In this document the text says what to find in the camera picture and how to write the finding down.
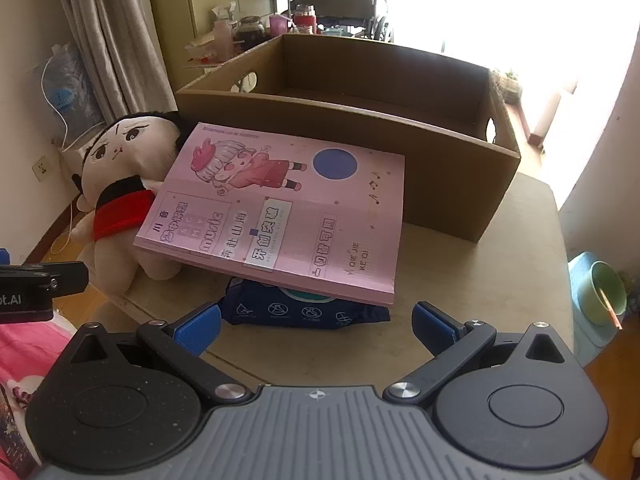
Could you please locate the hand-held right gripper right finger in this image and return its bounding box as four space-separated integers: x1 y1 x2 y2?
382 301 576 408

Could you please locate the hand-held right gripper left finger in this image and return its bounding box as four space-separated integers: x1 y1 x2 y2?
62 302 256 406

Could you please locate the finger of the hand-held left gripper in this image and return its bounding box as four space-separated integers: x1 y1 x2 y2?
47 261 89 294

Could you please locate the blue wet wipes pack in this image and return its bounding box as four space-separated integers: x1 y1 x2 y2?
216 276 392 331

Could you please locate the pink cartoon book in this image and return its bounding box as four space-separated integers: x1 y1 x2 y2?
133 122 406 307

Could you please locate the brown cardboard box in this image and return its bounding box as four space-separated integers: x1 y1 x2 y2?
175 34 522 245

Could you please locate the pink blanket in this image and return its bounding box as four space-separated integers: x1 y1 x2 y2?
0 310 76 480

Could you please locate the plush doll with red scarf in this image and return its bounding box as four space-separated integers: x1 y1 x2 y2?
68 111 187 296

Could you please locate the green bowl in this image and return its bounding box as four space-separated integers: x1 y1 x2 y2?
587 261 628 327

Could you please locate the clear plastic bag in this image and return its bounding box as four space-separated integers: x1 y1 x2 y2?
37 42 108 146

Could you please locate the beige curtain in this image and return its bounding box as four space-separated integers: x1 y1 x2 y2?
52 0 178 126

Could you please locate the potted plant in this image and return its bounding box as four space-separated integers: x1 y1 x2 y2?
492 67 522 104

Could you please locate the folding side table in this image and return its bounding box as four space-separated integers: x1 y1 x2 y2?
182 30 281 96

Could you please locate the clear spray bottle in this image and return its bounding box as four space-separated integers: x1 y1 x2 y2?
214 2 237 59

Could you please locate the dark glass jar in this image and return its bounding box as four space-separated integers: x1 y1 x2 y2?
235 16 269 54

